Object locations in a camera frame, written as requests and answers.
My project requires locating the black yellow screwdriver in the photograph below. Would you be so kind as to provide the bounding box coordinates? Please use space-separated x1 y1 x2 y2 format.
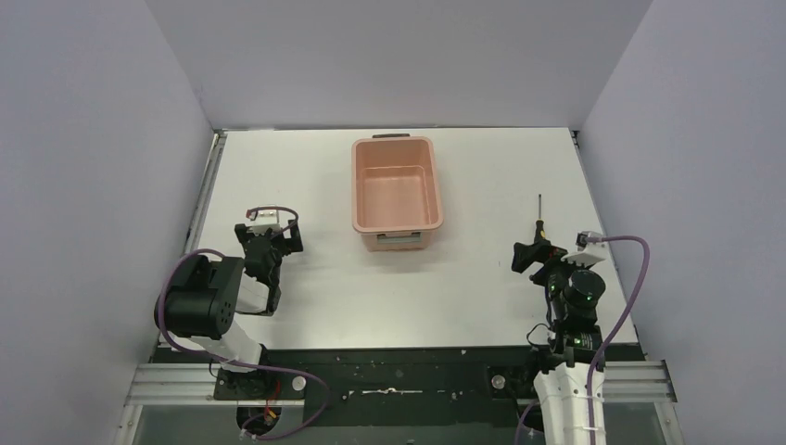
534 194 546 243

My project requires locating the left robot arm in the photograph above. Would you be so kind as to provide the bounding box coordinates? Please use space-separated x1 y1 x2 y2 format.
154 219 303 400

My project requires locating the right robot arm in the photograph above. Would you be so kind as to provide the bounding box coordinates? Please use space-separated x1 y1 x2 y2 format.
512 238 608 444

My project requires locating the pink plastic bin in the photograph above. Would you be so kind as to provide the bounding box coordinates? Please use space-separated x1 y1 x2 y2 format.
351 133 444 251

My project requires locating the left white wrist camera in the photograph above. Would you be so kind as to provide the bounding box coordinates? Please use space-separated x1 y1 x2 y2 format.
249 210 282 235

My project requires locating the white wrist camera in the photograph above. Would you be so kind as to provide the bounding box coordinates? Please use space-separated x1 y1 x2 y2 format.
561 231 609 269
249 210 282 235

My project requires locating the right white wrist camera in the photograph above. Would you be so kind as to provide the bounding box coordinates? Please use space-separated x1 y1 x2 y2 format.
561 231 609 269

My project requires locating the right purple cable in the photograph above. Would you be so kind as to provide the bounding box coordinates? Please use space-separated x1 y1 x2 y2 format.
514 235 651 445

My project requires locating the purple cable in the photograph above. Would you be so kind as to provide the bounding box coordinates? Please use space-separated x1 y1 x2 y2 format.
158 205 332 442
514 235 651 445

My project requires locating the left side aluminium rail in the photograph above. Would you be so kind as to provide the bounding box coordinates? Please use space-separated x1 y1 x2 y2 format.
183 130 227 254

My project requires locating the aluminium rail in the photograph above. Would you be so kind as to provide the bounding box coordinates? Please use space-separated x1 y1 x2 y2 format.
125 362 678 407
183 130 227 254

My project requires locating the aluminium front rail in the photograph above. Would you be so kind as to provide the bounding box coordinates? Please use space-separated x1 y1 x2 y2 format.
125 362 678 407

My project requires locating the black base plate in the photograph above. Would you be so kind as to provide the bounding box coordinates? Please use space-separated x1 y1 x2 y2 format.
130 346 543 430

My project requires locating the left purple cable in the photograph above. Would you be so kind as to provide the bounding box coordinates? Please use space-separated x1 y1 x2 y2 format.
158 205 332 442

